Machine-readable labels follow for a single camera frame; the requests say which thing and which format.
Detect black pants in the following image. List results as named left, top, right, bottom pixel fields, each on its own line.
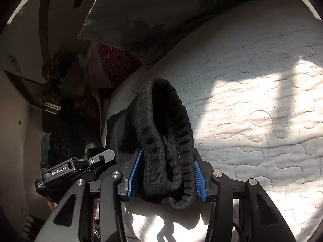
left=106, top=78, right=196, bottom=210

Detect white quilted mattress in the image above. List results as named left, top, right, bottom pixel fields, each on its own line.
left=107, top=0, right=322, bottom=241

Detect red floral pillow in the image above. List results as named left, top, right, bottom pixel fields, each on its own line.
left=85, top=42, right=142, bottom=89

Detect grey floral pillow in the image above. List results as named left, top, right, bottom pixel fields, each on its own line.
left=78, top=0, right=250, bottom=65

